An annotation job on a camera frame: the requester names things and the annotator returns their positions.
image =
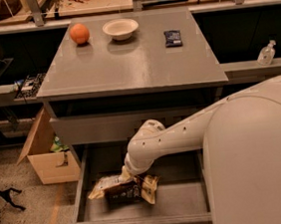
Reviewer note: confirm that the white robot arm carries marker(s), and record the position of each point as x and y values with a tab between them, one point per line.
240	137

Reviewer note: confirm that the green item in box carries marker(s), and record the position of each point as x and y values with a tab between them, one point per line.
57	145

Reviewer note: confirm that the black plastic bracket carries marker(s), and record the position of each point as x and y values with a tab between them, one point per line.
6	195

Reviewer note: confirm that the cardboard box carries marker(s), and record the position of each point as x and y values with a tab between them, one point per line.
50	166

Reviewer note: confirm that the open grey middle drawer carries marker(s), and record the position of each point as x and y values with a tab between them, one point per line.
180	196

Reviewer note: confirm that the clear sanitizer bottle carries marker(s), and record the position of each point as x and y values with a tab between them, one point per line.
267	54

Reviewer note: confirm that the brown chip bag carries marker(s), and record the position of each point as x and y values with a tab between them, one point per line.
117	189

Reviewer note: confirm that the dark blue snack packet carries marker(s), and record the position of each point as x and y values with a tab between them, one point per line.
172	38

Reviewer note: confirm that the white bowl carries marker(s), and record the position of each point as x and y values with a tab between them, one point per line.
120	29

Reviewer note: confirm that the grey drawer cabinet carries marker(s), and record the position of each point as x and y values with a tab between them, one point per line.
138	74

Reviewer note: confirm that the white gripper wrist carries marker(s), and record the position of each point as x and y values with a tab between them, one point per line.
131	168

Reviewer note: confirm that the black patterned box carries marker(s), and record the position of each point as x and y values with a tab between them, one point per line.
28	87

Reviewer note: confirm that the closed grey top drawer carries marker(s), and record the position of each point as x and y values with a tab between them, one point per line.
110	127

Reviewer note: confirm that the orange fruit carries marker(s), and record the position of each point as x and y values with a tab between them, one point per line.
79	34

